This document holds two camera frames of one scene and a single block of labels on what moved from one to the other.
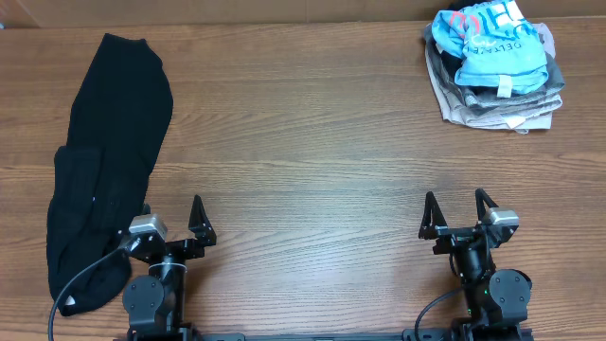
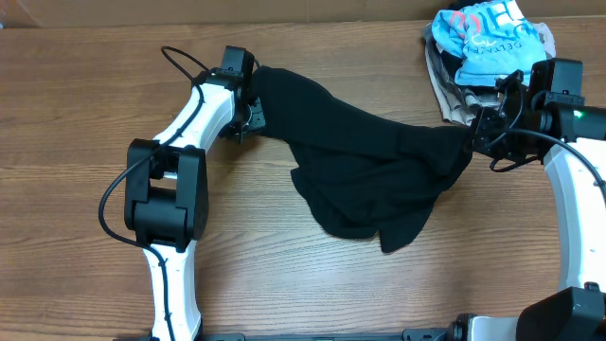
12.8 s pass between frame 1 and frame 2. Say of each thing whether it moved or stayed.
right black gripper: moved
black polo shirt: moved
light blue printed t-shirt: stayed
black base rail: stayed
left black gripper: moved
